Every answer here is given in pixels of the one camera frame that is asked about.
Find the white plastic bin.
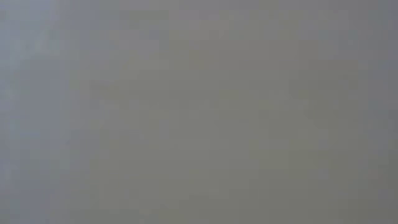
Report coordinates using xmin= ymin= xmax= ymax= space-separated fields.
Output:
xmin=0 ymin=0 xmax=398 ymax=224

